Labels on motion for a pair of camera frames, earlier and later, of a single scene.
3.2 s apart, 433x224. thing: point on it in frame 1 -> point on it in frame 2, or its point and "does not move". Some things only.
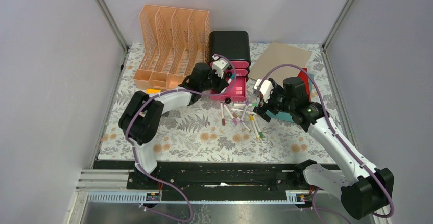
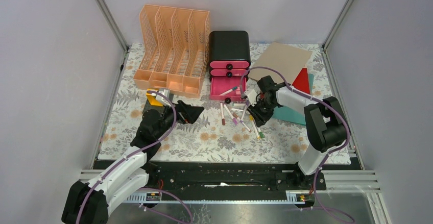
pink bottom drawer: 236,91 does not move
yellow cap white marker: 251,119 does not move
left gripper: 221,83 -> 187,113
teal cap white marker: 232,76 -> 229,91
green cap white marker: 261,133 does not move
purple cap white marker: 247,102 does not move
